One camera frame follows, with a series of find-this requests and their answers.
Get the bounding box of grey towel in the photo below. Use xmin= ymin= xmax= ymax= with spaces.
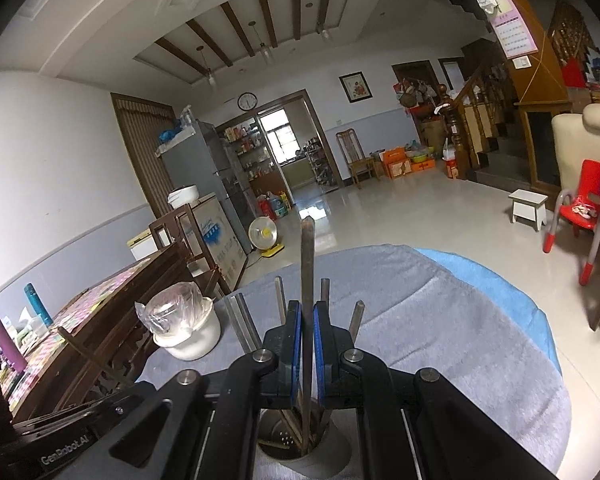
xmin=135 ymin=244 xmax=574 ymax=480

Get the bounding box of dark wooden chair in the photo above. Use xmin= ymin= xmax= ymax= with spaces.
xmin=148 ymin=203 xmax=222 ymax=297

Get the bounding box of red plastic child chair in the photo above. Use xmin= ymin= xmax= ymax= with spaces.
xmin=542 ymin=158 xmax=600 ymax=286

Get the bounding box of pink wall calendar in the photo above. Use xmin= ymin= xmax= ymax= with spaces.
xmin=484 ymin=0 xmax=539 ymax=59

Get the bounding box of bunch of dark chopsticks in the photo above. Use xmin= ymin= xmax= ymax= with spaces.
xmin=267 ymin=275 xmax=366 ymax=454

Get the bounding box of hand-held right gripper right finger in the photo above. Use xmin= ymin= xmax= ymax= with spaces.
xmin=313 ymin=301 xmax=557 ymax=480

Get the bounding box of long dark metal chopstick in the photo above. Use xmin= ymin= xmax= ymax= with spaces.
xmin=300 ymin=216 xmax=317 ymax=456

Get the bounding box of wooden display shelf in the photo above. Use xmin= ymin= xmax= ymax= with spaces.
xmin=550 ymin=0 xmax=600 ymax=107

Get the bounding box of blue table cover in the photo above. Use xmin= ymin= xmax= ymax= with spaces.
xmin=412 ymin=249 xmax=562 ymax=377

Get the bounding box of orange cardboard box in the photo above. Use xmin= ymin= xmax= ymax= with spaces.
xmin=381 ymin=148 xmax=414 ymax=180

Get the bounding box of colourful patterned table mat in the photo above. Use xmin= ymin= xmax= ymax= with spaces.
xmin=9 ymin=259 xmax=169 ymax=407

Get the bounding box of kitchen window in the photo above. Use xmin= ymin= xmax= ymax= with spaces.
xmin=259 ymin=109 xmax=301 ymax=164

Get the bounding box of framed wall picture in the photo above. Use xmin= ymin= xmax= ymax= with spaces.
xmin=338 ymin=72 xmax=374 ymax=105

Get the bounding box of cluttered hanging rack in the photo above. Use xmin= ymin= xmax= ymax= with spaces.
xmin=392 ymin=76 xmax=449 ymax=151

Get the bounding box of white chest freezer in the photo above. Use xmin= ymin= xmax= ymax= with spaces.
xmin=172 ymin=192 xmax=249 ymax=292

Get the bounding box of small white stool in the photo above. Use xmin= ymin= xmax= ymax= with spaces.
xmin=508 ymin=189 xmax=549 ymax=232

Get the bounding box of pale grey chopstick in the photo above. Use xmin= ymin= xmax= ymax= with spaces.
xmin=236 ymin=293 xmax=265 ymax=351
xmin=226 ymin=296 xmax=256 ymax=354

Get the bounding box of wooden staircase railing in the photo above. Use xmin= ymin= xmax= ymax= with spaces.
xmin=442 ymin=60 xmax=519 ymax=184

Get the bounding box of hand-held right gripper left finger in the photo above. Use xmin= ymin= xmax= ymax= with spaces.
xmin=45 ymin=301 xmax=304 ymax=480

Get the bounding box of purple bottle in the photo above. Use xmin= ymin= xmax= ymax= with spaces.
xmin=0 ymin=317 xmax=26 ymax=374

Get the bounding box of teal bottle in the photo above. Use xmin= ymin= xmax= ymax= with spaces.
xmin=23 ymin=283 xmax=54 ymax=326

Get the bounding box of grey refrigerator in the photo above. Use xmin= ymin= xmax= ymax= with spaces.
xmin=160 ymin=119 xmax=254 ymax=261

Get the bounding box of brown wooden dining chair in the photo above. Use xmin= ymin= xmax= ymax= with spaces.
xmin=335 ymin=128 xmax=376 ymax=189

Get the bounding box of small yellow fan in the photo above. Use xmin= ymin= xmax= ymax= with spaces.
xmin=248 ymin=216 xmax=286 ymax=259

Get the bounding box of pantry shelf with bottles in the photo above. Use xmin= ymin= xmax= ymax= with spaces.
xmin=224 ymin=117 xmax=277 ymax=182

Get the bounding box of brown slatted door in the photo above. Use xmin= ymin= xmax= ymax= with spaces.
xmin=110 ymin=92 xmax=176 ymax=222

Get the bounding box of grey metal cup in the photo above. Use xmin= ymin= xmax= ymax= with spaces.
xmin=254 ymin=405 xmax=354 ymax=480

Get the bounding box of carved wooden table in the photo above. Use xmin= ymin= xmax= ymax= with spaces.
xmin=7 ymin=242 xmax=219 ymax=427

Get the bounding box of beige armchair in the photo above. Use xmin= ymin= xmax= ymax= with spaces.
xmin=550 ymin=103 xmax=600 ymax=196

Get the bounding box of orange wooden partition cabinet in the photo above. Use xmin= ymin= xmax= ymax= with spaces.
xmin=500 ymin=0 xmax=574 ymax=196

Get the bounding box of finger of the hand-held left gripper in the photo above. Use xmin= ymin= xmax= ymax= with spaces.
xmin=11 ymin=382 xmax=159 ymax=442

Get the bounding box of white ceramic pot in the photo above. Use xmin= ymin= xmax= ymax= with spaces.
xmin=152 ymin=297 xmax=222 ymax=361

